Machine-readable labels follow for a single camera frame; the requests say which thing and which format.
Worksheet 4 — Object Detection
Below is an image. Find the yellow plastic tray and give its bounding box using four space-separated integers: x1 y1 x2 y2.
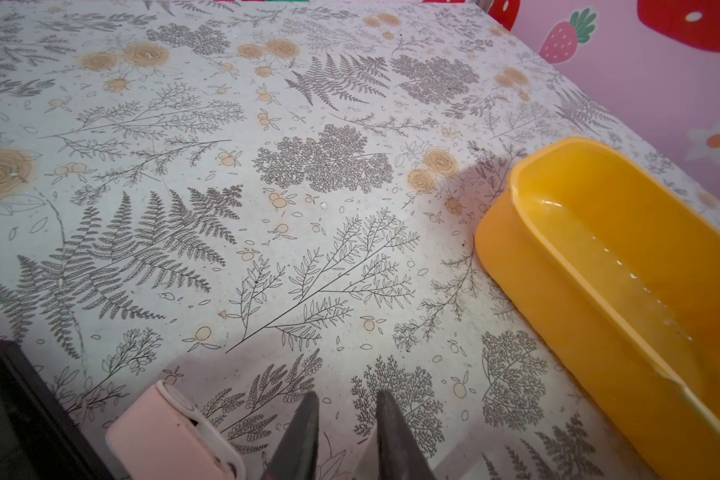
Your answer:
475 138 720 479

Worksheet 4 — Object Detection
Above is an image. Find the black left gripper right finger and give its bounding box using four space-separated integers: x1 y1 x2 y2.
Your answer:
376 390 435 480

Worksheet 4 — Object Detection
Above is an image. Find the pink white small stapler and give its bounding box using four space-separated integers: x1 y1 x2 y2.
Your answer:
105 380 247 479

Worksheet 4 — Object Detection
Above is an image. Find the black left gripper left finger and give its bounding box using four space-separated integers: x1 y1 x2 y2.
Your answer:
260 391 319 480

